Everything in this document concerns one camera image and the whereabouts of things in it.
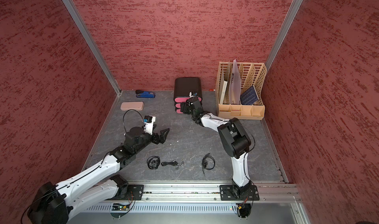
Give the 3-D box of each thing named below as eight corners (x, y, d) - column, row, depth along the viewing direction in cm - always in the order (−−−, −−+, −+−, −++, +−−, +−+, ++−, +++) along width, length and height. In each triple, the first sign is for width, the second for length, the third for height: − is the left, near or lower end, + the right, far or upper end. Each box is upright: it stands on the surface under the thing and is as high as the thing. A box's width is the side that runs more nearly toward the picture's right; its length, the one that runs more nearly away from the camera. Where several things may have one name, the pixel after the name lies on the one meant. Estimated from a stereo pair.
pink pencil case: (121, 111, 110) (119, 108, 108) (123, 104, 114) (121, 101, 112) (142, 111, 111) (141, 108, 108) (144, 104, 115) (143, 101, 112)
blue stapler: (136, 97, 119) (134, 93, 116) (138, 93, 122) (136, 89, 118) (154, 99, 118) (152, 95, 115) (155, 95, 121) (154, 91, 117)
